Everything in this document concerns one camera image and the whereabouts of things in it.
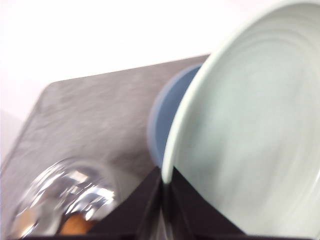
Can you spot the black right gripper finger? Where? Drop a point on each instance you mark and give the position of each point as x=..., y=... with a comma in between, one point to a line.
x=189, y=216

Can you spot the green plate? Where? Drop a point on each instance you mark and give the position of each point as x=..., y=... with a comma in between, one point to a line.
x=245, y=135

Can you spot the brown potato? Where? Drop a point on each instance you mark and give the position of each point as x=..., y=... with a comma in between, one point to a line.
x=76, y=225

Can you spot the blue plate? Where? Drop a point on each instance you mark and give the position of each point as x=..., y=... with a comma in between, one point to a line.
x=163, y=112

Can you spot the green electric steamer pot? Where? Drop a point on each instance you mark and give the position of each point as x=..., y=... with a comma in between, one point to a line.
x=79, y=186

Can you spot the grey table mat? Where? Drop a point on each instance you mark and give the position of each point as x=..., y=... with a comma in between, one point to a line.
x=101, y=118

